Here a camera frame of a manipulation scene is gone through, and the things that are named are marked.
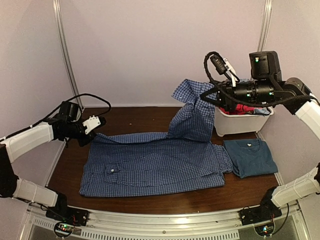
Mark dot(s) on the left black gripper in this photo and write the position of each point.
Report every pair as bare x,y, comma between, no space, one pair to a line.
81,142

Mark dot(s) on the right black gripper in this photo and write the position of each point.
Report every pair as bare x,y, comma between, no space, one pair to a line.
227,99

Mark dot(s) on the blue checkered shirt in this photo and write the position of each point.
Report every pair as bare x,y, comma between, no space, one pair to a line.
179,160

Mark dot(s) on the blue polo shirt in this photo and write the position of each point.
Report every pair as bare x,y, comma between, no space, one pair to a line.
250,157

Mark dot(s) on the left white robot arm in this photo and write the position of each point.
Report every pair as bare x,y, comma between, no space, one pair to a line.
64,123

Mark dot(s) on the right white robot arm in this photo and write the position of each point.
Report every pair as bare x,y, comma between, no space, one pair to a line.
267,89

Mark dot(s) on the white plastic laundry bin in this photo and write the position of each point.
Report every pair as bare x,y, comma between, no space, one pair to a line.
226,124

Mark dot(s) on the red garment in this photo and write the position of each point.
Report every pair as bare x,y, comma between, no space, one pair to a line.
241,109

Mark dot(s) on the light blue garment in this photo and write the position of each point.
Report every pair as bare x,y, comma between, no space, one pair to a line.
264,111

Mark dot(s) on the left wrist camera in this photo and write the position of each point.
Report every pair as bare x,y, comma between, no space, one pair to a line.
92,123

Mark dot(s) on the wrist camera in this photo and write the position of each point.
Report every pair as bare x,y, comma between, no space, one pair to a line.
224,68
92,123

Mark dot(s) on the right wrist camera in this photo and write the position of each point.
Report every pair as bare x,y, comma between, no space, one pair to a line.
224,68

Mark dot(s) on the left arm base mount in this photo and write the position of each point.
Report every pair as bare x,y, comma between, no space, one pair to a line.
66,214

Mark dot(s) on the right aluminium corner post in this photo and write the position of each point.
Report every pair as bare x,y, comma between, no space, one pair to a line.
265,25

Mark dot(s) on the aluminium corner post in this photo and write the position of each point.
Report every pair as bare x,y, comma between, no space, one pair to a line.
265,25
64,47

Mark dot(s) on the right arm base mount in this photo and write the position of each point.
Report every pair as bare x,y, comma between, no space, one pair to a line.
266,211

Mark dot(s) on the left aluminium corner post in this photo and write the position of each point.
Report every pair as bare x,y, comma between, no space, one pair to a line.
64,47

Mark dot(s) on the front aluminium rail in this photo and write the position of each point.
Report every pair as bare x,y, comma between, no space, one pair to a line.
219,225

